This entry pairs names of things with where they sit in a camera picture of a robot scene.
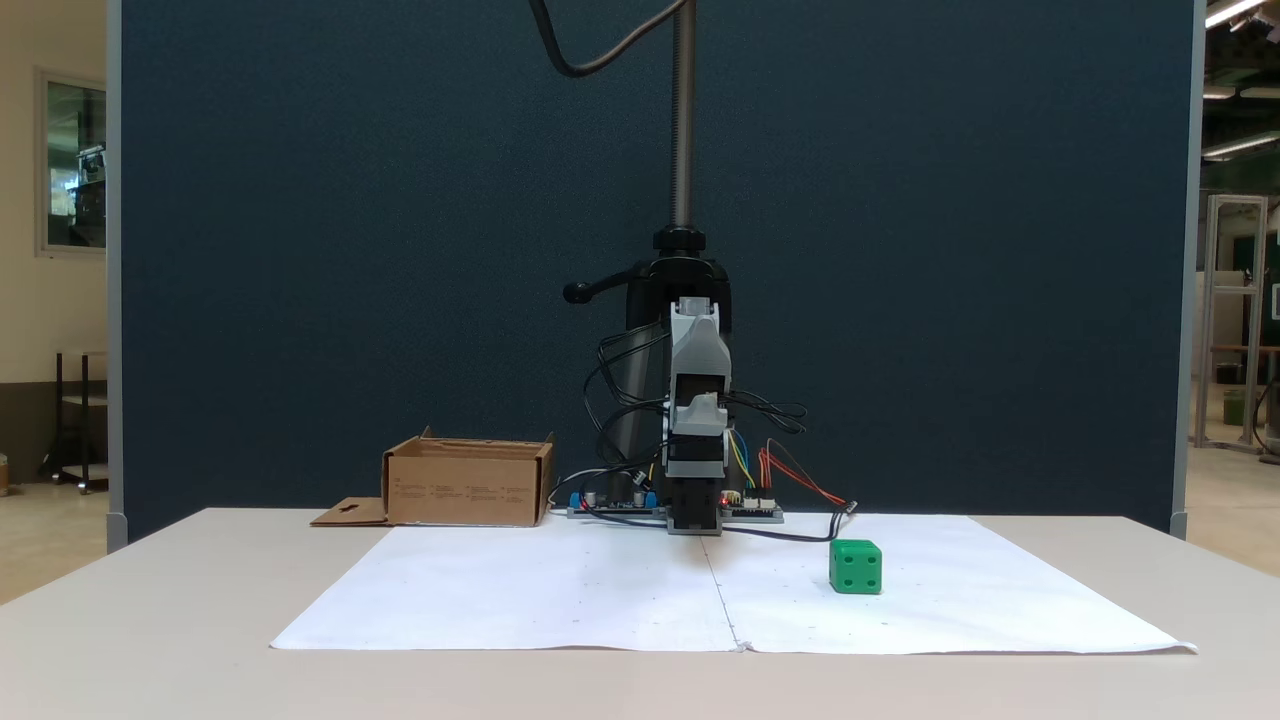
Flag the framed wall window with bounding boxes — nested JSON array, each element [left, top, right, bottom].
[[35, 68, 108, 259]]

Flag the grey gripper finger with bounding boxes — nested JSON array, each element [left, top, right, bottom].
[[668, 393, 728, 438]]

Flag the aluminium profile frame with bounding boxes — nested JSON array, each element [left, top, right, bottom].
[[1193, 195, 1271, 453]]

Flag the thick black hanging cable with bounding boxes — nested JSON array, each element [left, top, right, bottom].
[[528, 0, 691, 79]]

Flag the brown cardboard box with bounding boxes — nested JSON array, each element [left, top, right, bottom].
[[310, 427, 557, 528]]

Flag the long ceiling light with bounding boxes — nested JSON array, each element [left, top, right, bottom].
[[1203, 130, 1280, 161], [1205, 0, 1280, 31]]

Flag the orange wires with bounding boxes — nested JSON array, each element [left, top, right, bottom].
[[758, 440, 849, 507]]

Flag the metal camera stand, black clamp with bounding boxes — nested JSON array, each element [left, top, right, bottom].
[[563, 0, 736, 491]]

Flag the white paper sheet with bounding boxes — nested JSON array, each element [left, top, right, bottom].
[[270, 515, 1198, 656]]

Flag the black power cable with connector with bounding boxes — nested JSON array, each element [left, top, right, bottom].
[[720, 500, 859, 544]]

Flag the green dice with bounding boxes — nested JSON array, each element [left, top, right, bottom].
[[829, 539, 884, 596]]

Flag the motor controller circuit board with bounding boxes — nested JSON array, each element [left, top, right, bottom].
[[722, 492, 785, 524]]

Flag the black shelf cart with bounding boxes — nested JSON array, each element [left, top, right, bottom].
[[40, 350, 109, 495]]

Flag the blue power circuit board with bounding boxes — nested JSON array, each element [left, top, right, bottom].
[[567, 488, 663, 519]]

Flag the black wrist servo wires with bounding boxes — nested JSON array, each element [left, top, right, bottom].
[[725, 390, 807, 436]]

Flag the black elbow servo wires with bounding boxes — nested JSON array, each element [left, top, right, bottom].
[[583, 325, 671, 493]]

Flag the dark blue partition panel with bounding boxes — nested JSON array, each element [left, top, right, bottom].
[[107, 0, 1206, 551]]

